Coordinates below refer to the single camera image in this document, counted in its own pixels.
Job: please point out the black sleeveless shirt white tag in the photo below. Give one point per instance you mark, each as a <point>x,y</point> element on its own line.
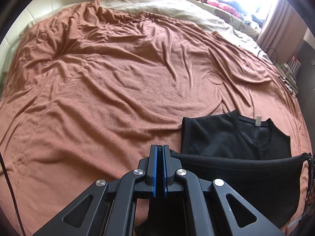
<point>216,137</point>

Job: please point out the white wall switch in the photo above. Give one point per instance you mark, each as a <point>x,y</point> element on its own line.
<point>311,62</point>

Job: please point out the pink pillow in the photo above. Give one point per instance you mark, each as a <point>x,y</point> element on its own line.
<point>225,6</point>

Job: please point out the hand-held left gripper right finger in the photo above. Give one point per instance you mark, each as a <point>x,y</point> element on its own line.
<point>165,170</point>

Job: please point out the brown fleece blanket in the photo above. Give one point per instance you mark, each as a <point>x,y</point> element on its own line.
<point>110,83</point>

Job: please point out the beige printed duvet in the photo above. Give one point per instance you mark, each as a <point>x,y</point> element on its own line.
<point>177,9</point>

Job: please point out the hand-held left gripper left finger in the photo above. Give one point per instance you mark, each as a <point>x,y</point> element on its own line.
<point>154,170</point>

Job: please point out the pinkish beige curtain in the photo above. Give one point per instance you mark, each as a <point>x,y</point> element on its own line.
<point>278,24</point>

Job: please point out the black mesh garment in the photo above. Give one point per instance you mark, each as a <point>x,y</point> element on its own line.
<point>248,174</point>

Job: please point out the cream padded headboard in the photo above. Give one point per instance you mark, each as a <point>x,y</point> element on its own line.
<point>49,7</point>

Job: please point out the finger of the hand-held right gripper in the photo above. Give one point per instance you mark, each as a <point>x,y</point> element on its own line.
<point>311,157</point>

